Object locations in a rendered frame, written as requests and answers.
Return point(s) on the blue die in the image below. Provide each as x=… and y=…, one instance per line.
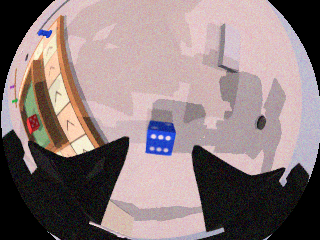
x=160, y=138

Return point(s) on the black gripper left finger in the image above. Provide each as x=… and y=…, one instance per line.
x=89, y=178

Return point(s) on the blue pawn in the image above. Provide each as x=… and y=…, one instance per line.
x=45, y=33

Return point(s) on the red die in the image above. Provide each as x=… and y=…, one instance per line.
x=32, y=123

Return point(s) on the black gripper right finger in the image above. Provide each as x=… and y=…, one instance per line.
x=225, y=190

